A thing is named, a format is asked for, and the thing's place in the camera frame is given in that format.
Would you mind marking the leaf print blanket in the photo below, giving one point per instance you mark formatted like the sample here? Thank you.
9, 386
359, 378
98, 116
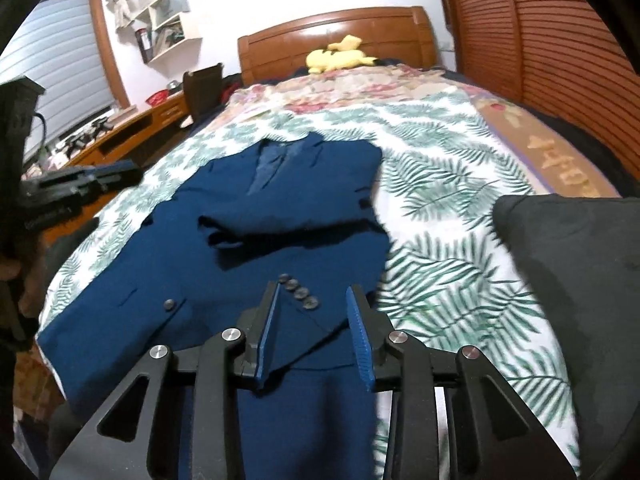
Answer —
450, 260

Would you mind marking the dark navy bedsheet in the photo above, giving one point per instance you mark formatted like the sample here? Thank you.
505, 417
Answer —
590, 150

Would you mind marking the wooden louvred wardrobe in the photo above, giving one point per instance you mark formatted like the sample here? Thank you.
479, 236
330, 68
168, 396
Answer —
550, 35

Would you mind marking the wooden window frame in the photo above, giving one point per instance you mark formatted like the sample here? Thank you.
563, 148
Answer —
112, 60

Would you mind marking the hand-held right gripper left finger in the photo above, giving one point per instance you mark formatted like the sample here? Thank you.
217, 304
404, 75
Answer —
266, 335

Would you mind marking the person's left hand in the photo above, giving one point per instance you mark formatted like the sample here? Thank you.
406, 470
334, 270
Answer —
32, 295

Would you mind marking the wooden bed headboard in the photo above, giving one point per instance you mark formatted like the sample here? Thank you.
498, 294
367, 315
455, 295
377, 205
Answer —
280, 50

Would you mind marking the white wall shelf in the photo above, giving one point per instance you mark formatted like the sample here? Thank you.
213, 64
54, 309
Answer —
190, 30

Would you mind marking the navy blue suit jacket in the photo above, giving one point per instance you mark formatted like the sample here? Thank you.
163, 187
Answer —
175, 240

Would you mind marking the dark grey folded garment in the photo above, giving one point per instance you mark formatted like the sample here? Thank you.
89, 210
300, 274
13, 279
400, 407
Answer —
575, 285

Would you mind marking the red basket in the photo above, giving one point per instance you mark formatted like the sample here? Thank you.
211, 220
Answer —
158, 98

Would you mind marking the wooden desk cabinet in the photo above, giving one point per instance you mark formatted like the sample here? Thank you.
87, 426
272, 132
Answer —
160, 115

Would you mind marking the black binder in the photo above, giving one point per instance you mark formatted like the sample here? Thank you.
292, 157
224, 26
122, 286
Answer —
144, 46

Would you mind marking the grey window blind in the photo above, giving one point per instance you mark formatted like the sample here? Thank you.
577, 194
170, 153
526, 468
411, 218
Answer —
65, 60

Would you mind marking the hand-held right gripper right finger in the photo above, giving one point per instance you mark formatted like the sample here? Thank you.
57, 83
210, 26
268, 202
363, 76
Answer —
361, 340

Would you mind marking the dark wooden chair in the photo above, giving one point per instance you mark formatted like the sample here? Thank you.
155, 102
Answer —
202, 92

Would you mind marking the yellow plush toy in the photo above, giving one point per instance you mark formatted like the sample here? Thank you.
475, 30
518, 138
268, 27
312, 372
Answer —
330, 60

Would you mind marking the brown cartoon print blanket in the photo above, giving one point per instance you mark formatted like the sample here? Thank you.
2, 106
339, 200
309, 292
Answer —
550, 160

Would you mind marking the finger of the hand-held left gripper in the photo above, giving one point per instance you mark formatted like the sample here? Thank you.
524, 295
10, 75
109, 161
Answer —
110, 172
60, 210

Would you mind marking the black cloth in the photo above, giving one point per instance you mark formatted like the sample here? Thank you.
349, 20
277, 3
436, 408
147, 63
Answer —
65, 250

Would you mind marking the metal pot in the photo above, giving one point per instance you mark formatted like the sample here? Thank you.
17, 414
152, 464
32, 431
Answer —
175, 85

